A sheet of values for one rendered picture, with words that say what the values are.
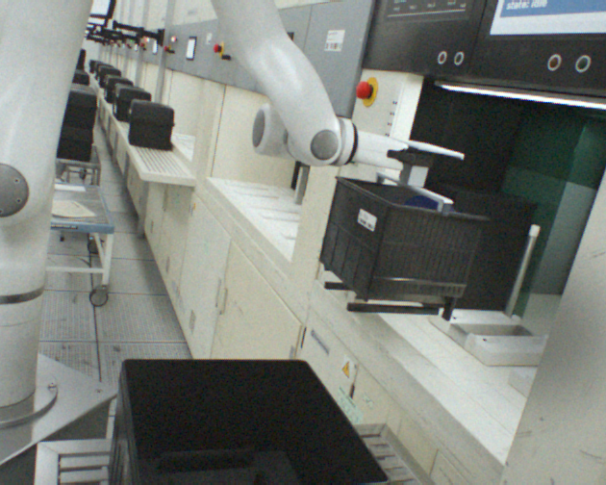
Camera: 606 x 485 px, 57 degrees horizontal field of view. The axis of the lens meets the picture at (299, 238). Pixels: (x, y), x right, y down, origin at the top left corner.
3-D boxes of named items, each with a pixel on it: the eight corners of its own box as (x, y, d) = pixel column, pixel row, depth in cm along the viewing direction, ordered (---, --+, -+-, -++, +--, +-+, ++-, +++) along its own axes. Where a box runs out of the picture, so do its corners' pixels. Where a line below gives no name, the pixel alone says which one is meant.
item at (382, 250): (311, 275, 118) (344, 126, 110) (391, 281, 126) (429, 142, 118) (364, 327, 97) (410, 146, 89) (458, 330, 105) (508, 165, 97)
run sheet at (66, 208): (34, 200, 306) (34, 197, 305) (76, 200, 323) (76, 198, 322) (55, 216, 285) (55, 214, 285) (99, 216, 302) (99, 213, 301)
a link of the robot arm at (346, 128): (314, 160, 102) (329, 162, 103) (334, 169, 94) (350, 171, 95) (323, 113, 100) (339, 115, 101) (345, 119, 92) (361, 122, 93)
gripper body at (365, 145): (324, 158, 103) (376, 166, 108) (348, 169, 94) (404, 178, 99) (333, 117, 101) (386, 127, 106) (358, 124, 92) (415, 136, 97)
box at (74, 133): (54, 151, 450) (56, 118, 443) (90, 156, 461) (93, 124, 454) (52, 158, 423) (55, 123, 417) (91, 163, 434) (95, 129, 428)
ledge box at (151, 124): (123, 137, 362) (128, 96, 355) (166, 144, 372) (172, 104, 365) (124, 144, 335) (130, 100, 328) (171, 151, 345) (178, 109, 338)
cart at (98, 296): (18, 245, 363) (23, 173, 351) (102, 250, 386) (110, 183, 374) (12, 309, 279) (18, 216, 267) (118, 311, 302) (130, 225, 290)
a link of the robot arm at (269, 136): (347, 119, 91) (324, 114, 99) (271, 105, 86) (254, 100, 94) (337, 169, 93) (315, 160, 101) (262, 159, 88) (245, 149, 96)
